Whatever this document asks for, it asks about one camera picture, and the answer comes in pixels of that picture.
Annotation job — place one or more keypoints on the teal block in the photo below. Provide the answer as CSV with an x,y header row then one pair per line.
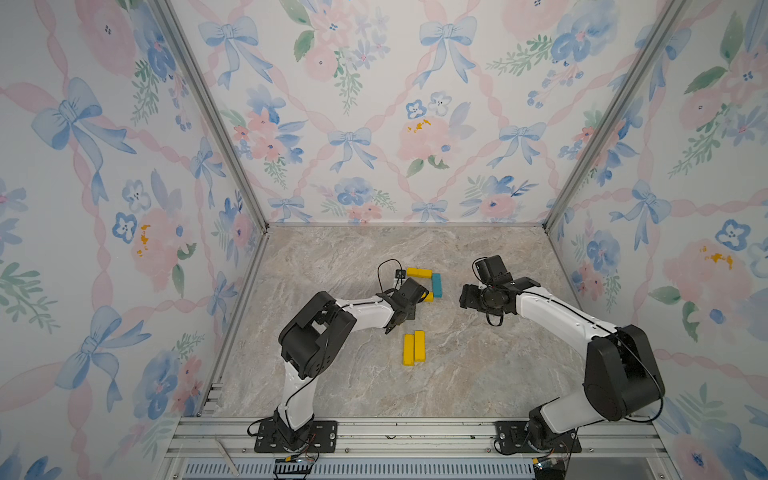
x,y
436,283

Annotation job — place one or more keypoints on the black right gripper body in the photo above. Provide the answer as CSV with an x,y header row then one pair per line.
x,y
477,298

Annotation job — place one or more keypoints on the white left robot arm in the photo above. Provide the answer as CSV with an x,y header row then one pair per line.
x,y
313,338

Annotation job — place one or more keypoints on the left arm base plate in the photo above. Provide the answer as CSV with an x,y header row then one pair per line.
x,y
274,436

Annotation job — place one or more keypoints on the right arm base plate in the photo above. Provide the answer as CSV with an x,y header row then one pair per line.
x,y
513,437

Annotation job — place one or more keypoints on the aluminium right corner post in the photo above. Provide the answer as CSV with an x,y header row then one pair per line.
x,y
658,36

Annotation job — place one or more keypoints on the aluminium corner post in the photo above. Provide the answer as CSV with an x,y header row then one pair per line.
x,y
179,46
658,36

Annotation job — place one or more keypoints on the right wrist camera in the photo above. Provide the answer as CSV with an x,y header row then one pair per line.
x,y
491,271

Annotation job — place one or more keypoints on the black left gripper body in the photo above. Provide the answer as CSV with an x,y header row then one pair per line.
x,y
410,315

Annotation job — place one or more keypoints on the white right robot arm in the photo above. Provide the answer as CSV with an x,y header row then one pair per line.
x,y
621,376

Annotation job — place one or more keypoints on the aluminium left corner post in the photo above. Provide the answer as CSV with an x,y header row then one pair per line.
x,y
179,46

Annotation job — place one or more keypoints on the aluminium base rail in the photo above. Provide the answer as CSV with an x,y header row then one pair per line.
x,y
416,448

